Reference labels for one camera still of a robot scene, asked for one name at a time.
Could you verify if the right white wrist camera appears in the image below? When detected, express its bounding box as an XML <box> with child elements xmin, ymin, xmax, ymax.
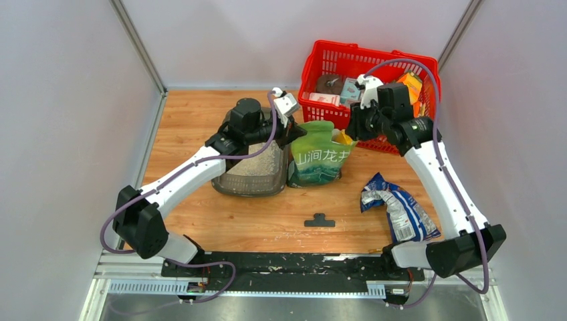
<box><xmin>355</xmin><ymin>74</ymin><xmax>384</xmax><ymax>109</ymax></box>

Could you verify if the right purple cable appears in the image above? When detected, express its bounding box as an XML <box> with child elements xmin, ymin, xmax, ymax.
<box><xmin>363</xmin><ymin>58</ymin><xmax>491</xmax><ymax>310</ymax></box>

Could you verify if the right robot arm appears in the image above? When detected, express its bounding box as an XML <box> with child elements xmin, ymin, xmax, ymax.
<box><xmin>346</xmin><ymin>81</ymin><xmax>507</xmax><ymax>280</ymax></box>

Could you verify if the orange box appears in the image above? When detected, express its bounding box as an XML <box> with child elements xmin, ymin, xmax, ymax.
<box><xmin>396</xmin><ymin>71</ymin><xmax>423</xmax><ymax>105</ymax></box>

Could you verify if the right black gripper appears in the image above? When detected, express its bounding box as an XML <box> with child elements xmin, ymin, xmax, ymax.
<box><xmin>346</xmin><ymin>99</ymin><xmax>391</xmax><ymax>142</ymax></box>

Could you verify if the blue crumpled bag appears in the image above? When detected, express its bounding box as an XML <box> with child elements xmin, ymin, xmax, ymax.
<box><xmin>360</xmin><ymin>173</ymin><xmax>441</xmax><ymax>243</ymax></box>

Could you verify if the pink flat box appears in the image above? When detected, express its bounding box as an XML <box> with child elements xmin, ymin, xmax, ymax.
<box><xmin>308</xmin><ymin>92</ymin><xmax>340</xmax><ymax>106</ymax></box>

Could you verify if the aluminium rail frame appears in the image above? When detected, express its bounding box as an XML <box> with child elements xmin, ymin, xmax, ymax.
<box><xmin>80</xmin><ymin>252</ymin><xmax>508</xmax><ymax>320</ymax></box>

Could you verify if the purple cable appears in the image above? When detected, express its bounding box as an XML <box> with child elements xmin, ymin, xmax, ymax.
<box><xmin>99</xmin><ymin>90</ymin><xmax>279</xmax><ymax>306</ymax></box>
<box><xmin>363</xmin><ymin>58</ymin><xmax>491</xmax><ymax>310</ymax></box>

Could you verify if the yellow plastic scoop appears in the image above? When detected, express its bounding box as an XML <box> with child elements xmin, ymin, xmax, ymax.
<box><xmin>333</xmin><ymin>130</ymin><xmax>354</xmax><ymax>145</ymax></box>

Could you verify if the red shopping basket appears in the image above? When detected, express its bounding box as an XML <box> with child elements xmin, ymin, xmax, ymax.
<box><xmin>298</xmin><ymin>39</ymin><xmax>441</xmax><ymax>130</ymax></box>

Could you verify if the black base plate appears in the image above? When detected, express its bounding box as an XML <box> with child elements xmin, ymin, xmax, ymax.
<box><xmin>161</xmin><ymin>251</ymin><xmax>425</xmax><ymax>293</ymax></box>

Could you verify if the teal small box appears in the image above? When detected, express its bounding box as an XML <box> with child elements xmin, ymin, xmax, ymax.
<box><xmin>340</xmin><ymin>78</ymin><xmax>361</xmax><ymax>106</ymax></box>

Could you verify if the black bag clip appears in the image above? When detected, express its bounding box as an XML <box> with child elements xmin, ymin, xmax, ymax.
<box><xmin>304</xmin><ymin>213</ymin><xmax>336</xmax><ymax>227</ymax></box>

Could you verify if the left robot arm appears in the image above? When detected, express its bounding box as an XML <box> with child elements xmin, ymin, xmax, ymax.
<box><xmin>105</xmin><ymin>91</ymin><xmax>306</xmax><ymax>278</ymax></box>

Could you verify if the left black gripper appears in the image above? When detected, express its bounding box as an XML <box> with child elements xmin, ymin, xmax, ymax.
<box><xmin>244</xmin><ymin>113</ymin><xmax>306</xmax><ymax>150</ymax></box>

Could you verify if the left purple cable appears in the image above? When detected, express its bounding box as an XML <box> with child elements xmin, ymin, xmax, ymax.
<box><xmin>99</xmin><ymin>90</ymin><xmax>279</xmax><ymax>306</ymax></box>

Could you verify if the brown round item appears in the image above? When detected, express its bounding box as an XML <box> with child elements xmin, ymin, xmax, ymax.
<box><xmin>315</xmin><ymin>74</ymin><xmax>344</xmax><ymax>95</ymax></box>

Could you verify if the grey litter box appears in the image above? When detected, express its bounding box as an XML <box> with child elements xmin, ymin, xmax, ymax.
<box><xmin>211</xmin><ymin>106</ymin><xmax>292</xmax><ymax>198</ymax></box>

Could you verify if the green litter bag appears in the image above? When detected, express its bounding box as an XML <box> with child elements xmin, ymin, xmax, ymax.
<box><xmin>287</xmin><ymin>120</ymin><xmax>357</xmax><ymax>188</ymax></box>

